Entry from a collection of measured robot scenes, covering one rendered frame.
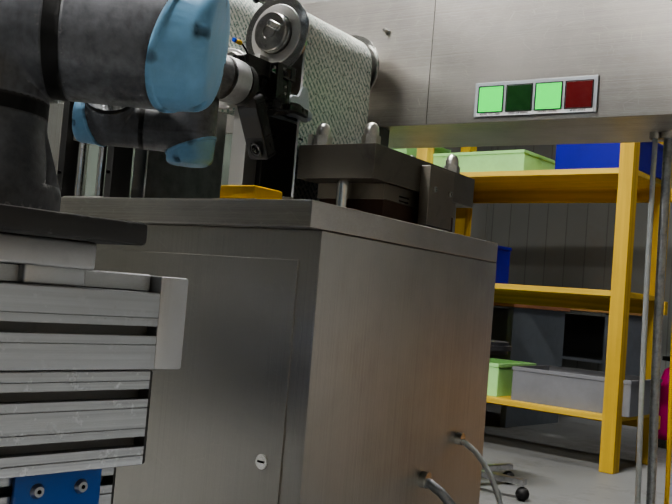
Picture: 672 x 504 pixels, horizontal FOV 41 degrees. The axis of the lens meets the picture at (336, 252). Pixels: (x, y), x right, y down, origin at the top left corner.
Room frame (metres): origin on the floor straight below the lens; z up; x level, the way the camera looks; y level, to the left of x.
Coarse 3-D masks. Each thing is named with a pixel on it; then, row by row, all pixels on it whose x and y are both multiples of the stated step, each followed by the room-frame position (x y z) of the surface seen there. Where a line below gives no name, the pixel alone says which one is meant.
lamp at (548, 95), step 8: (536, 88) 1.71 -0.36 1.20; (544, 88) 1.70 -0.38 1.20; (552, 88) 1.69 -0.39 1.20; (560, 88) 1.68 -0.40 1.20; (536, 96) 1.71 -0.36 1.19; (544, 96) 1.70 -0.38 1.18; (552, 96) 1.69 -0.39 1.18; (560, 96) 1.68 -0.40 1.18; (536, 104) 1.71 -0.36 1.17; (544, 104) 1.70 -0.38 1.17; (552, 104) 1.69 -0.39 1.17
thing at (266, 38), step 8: (264, 16) 1.65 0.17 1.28; (272, 16) 1.64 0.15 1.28; (280, 16) 1.63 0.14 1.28; (264, 24) 1.65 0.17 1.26; (288, 24) 1.63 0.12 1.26; (256, 32) 1.66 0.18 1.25; (264, 32) 1.65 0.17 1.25; (272, 32) 1.64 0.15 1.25; (280, 32) 1.62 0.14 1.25; (288, 32) 1.63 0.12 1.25; (256, 40) 1.66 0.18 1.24; (264, 40) 1.64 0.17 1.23; (272, 40) 1.63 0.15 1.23; (280, 40) 1.62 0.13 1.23; (288, 40) 1.63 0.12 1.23; (264, 48) 1.64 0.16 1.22; (272, 48) 1.63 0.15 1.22; (280, 48) 1.64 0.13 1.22
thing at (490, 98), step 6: (480, 90) 1.77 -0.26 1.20; (486, 90) 1.77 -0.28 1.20; (492, 90) 1.76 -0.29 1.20; (498, 90) 1.75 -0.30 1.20; (480, 96) 1.77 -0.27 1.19; (486, 96) 1.77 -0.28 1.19; (492, 96) 1.76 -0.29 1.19; (498, 96) 1.75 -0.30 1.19; (480, 102) 1.77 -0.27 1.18; (486, 102) 1.77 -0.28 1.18; (492, 102) 1.76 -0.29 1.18; (498, 102) 1.75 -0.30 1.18; (480, 108) 1.77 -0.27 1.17; (486, 108) 1.76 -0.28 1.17; (492, 108) 1.76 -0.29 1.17; (498, 108) 1.75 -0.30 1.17
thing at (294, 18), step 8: (272, 8) 1.66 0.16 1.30; (280, 8) 1.65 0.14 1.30; (288, 8) 1.64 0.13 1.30; (288, 16) 1.64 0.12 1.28; (296, 16) 1.63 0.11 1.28; (256, 24) 1.68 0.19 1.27; (296, 24) 1.63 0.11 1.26; (296, 32) 1.63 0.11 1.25; (296, 40) 1.62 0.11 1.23; (256, 48) 1.68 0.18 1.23; (288, 48) 1.63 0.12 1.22; (272, 56) 1.65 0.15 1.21; (280, 56) 1.64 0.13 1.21; (288, 56) 1.64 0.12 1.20; (296, 64) 1.67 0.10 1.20; (288, 72) 1.71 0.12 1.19; (296, 72) 1.71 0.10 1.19
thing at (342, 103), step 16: (304, 64) 1.63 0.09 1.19; (304, 80) 1.63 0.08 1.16; (320, 80) 1.68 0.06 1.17; (336, 80) 1.72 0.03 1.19; (352, 80) 1.77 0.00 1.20; (320, 96) 1.68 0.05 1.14; (336, 96) 1.73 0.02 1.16; (352, 96) 1.77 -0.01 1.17; (368, 96) 1.82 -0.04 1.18; (320, 112) 1.68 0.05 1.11; (336, 112) 1.73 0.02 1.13; (352, 112) 1.78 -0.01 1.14; (304, 128) 1.65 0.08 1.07; (336, 128) 1.73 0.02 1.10; (352, 128) 1.78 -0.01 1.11; (304, 144) 1.65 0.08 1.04
